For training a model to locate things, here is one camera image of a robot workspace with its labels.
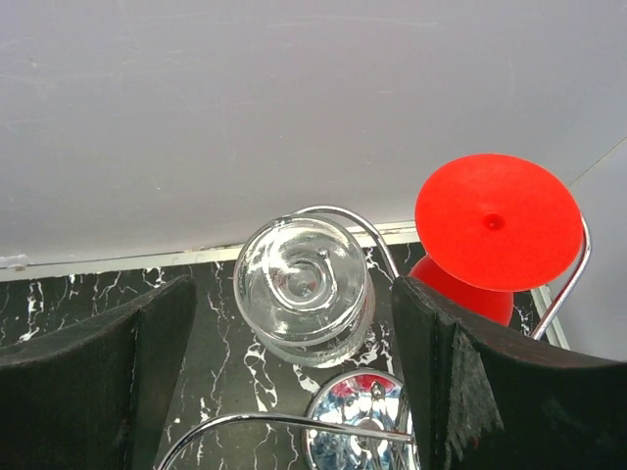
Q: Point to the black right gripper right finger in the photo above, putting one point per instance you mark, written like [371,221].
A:
[483,396]

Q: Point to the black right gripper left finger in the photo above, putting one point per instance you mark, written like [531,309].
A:
[96,394]

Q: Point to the red wine glass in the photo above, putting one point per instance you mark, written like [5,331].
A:
[492,225]

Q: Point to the clear wine glass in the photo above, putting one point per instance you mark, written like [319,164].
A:
[301,283]

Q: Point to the chrome wine glass rack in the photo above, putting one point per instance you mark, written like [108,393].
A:
[353,415]

